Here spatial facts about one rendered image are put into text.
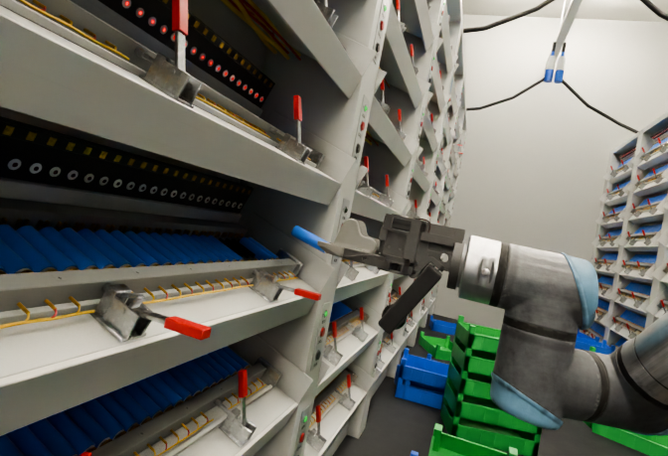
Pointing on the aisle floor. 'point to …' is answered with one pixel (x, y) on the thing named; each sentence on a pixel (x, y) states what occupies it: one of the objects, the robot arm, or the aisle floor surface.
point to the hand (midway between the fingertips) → (327, 248)
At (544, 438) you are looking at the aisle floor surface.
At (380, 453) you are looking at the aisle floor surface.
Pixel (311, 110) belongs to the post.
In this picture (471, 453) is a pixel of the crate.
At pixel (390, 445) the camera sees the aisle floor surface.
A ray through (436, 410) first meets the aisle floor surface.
